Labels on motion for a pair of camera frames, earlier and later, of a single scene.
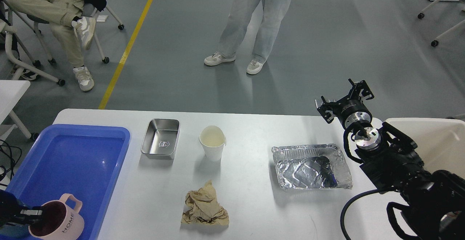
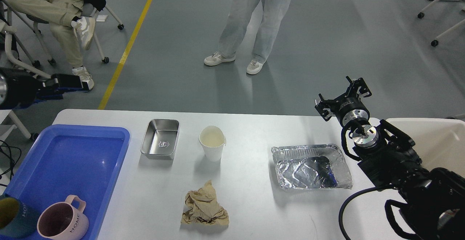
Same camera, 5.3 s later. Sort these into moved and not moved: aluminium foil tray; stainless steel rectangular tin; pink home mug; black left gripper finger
Moved: black left gripper finger; pink home mug
Not moved: aluminium foil tray; stainless steel rectangular tin
